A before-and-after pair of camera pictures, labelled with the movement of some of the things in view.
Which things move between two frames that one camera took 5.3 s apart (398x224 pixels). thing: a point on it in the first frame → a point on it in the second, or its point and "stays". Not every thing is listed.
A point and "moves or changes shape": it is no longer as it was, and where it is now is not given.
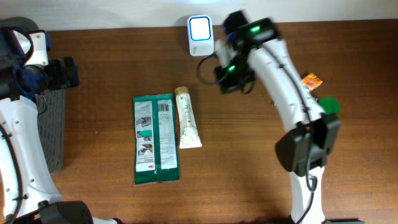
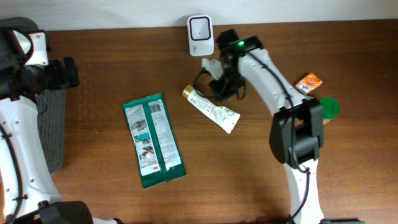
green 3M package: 156,158 moves or changes shape
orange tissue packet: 311,81 stays
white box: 201,39 stays
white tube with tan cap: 189,135 → 225,117
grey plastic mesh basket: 51,106 stays
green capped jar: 330,105 stays
